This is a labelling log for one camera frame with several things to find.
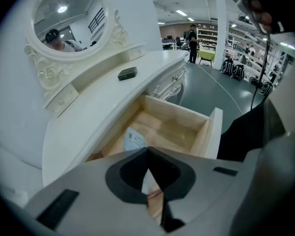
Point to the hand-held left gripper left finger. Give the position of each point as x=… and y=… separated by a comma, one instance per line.
x=88, y=185

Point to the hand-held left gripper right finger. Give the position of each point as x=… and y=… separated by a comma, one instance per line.
x=204, y=178

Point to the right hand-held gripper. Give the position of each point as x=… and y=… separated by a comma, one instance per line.
x=244, y=5

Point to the wooden drawer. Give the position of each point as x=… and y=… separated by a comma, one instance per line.
x=177, y=129

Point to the light blue packet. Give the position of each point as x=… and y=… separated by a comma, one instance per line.
x=135, y=140

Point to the small black square box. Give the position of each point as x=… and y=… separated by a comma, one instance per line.
x=127, y=73

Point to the white ornate dressing table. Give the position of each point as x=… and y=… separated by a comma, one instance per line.
x=88, y=107

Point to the white drawer front with knob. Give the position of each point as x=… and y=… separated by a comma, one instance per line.
x=64, y=99
x=135, y=52

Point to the ornate white drawer front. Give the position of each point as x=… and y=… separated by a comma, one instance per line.
x=167, y=85

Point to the person's right hand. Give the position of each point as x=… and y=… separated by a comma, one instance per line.
x=263, y=15

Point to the white shelving rack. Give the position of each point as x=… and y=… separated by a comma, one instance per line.
x=260, y=55

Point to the green cloth table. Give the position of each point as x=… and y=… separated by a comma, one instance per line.
x=206, y=55

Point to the white oval framed mirror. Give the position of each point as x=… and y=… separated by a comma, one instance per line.
x=51, y=65

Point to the wooden wall shelves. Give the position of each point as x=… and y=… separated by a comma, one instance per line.
x=207, y=38

